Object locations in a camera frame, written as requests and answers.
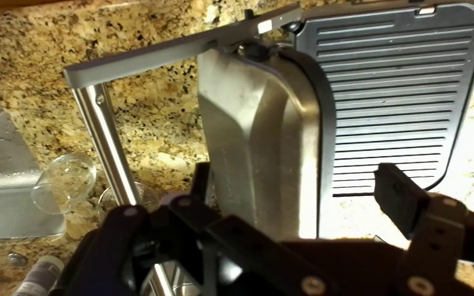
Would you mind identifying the stainless steel sink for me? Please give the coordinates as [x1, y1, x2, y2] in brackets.
[0, 87, 67, 244]

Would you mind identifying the silver sandwich maker grill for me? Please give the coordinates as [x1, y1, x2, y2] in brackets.
[62, 0, 474, 244]

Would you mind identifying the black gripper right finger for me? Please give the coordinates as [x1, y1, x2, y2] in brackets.
[371, 161, 474, 296]

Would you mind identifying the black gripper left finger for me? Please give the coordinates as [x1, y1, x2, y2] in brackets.
[62, 160, 332, 296]

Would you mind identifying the clear drinking glass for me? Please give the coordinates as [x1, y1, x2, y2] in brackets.
[29, 155, 100, 217]

